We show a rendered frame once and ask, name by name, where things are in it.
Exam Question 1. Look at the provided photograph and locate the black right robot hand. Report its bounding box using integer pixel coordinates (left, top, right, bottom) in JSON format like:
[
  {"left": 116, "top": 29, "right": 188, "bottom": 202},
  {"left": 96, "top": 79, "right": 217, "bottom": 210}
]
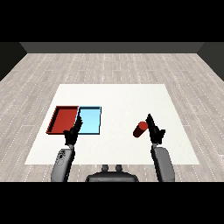
[{"left": 145, "top": 113, "right": 166, "bottom": 145}]

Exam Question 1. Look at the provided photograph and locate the light blue shallow open box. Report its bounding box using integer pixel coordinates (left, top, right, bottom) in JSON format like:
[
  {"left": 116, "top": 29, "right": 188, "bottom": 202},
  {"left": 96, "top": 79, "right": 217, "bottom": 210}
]
[{"left": 76, "top": 106, "right": 102, "bottom": 136}]

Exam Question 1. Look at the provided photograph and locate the red shallow open box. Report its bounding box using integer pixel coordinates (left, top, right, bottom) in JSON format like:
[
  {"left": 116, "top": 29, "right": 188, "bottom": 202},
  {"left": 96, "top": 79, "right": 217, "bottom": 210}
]
[{"left": 45, "top": 105, "right": 80, "bottom": 136}]

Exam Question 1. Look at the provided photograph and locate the dark grey robot body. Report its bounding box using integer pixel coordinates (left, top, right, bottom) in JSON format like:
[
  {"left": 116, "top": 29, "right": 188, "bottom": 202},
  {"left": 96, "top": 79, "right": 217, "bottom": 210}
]
[{"left": 85, "top": 164, "right": 140, "bottom": 183}]

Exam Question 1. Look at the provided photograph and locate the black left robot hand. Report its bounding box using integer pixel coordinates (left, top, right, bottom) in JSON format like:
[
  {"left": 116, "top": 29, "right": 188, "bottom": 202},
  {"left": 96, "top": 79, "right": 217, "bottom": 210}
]
[{"left": 63, "top": 115, "right": 84, "bottom": 147}]

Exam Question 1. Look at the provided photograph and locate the small red can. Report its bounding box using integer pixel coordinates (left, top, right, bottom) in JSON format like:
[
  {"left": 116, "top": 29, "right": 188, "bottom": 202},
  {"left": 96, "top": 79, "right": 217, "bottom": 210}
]
[{"left": 132, "top": 121, "right": 149, "bottom": 139}]

